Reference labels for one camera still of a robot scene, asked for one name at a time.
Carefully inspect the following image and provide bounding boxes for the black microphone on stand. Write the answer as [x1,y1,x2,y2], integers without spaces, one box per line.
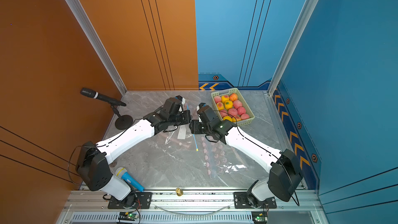
[80,88,134,130]

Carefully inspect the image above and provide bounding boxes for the brass knob on rail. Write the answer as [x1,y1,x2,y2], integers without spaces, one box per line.
[175,187,183,197]

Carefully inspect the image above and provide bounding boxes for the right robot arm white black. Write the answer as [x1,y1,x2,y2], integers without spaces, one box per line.
[190,103,304,208]

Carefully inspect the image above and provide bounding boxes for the right green circuit board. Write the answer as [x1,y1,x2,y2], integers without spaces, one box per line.
[251,212,268,224]

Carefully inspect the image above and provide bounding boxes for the pink-dotted zip bag near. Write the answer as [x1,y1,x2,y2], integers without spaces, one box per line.
[201,136,248,178]

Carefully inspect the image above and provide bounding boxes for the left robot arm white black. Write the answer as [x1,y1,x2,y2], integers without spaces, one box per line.
[76,95,192,208]

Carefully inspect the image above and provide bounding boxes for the clear blue-zipper zip bag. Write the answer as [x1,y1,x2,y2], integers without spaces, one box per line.
[164,102,200,153]

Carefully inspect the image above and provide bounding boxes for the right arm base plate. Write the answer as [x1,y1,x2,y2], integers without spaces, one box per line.
[233,192,277,209]

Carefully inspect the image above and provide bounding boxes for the green circuit board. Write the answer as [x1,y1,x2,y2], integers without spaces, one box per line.
[118,212,141,224]
[251,212,268,224]

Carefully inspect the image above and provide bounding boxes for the green plastic fruit basket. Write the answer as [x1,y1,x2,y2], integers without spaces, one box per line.
[211,88,255,126]

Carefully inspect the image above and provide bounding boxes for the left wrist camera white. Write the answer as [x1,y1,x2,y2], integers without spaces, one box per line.
[175,95,186,108]

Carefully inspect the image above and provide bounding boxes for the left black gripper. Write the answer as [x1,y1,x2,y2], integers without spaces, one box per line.
[168,110,195,128]

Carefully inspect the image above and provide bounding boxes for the aluminium front rail frame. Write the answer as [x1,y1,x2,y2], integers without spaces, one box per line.
[57,187,328,224]

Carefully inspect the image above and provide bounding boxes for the pink peach basket centre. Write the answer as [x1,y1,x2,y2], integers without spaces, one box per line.
[228,108,238,117]

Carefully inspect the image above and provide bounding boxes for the blue handheld microphone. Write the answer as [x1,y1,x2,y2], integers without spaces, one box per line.
[115,167,145,192]

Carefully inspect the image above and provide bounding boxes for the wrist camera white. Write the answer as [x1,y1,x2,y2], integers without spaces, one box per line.
[175,95,186,108]
[197,103,207,112]

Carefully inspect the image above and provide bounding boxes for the pink red peach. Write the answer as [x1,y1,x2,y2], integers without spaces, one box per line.
[219,110,228,118]

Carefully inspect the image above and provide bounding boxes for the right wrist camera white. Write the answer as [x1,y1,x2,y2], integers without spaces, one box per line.
[197,103,207,112]

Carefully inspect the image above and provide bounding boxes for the left green circuit board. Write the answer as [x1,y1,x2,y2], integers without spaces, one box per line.
[118,212,141,224]

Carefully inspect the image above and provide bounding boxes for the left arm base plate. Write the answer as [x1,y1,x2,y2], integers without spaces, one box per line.
[107,192,152,210]

